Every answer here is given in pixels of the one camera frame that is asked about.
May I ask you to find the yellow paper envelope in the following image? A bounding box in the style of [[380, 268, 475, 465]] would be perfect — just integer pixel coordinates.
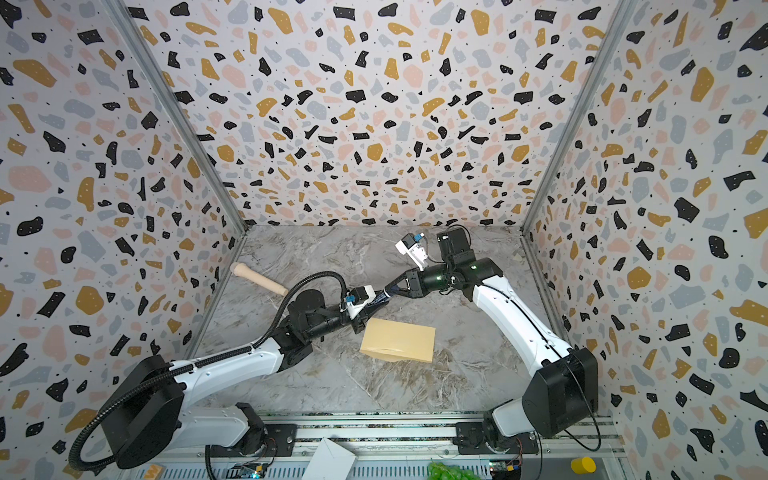
[[360, 318, 436, 363]]

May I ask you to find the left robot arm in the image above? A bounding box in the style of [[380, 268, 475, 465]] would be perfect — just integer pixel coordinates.
[[101, 286, 389, 469]]

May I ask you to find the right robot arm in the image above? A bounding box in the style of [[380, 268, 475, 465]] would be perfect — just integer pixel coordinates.
[[385, 227, 597, 451]]

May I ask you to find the white paper sheet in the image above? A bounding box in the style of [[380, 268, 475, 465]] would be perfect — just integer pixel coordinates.
[[302, 438, 357, 480]]

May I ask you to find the green plastic bag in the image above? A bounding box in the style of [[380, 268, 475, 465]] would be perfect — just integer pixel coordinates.
[[427, 462, 480, 480]]

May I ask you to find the left circuit board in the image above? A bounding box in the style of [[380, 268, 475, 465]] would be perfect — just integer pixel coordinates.
[[225, 462, 268, 479]]

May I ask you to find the circuit board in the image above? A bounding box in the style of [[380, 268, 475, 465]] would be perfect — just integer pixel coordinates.
[[489, 459, 522, 480], [225, 462, 268, 479]]

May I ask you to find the right circuit board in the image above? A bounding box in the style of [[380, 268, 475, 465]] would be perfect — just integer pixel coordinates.
[[489, 459, 522, 480]]

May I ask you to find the yellow cylinder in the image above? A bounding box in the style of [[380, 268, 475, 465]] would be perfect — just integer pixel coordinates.
[[570, 456, 597, 475]]

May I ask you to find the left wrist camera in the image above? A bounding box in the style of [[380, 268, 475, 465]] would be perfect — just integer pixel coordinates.
[[343, 285, 376, 320]]

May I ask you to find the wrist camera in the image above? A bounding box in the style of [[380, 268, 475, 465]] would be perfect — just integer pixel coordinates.
[[395, 233, 429, 271], [343, 285, 376, 320]]

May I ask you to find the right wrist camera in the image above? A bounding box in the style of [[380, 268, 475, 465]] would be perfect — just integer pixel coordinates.
[[395, 233, 429, 271]]

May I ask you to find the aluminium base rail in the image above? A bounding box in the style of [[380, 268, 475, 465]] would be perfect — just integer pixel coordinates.
[[122, 412, 634, 479]]

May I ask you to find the beige wooden stamp handle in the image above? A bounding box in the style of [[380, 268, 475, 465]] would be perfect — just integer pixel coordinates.
[[230, 262, 288, 296]]

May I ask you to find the right corner aluminium post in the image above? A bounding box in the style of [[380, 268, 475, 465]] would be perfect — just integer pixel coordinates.
[[521, 0, 638, 237]]

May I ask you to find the corner aluminium post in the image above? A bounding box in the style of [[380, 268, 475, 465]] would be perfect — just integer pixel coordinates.
[[521, 0, 638, 237], [102, 0, 247, 237]]

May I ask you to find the black corrugated cable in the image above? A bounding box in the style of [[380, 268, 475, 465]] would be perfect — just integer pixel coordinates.
[[67, 271, 349, 472]]

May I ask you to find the left corner aluminium post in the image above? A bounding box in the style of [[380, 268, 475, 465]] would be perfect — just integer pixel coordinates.
[[102, 0, 247, 237]]

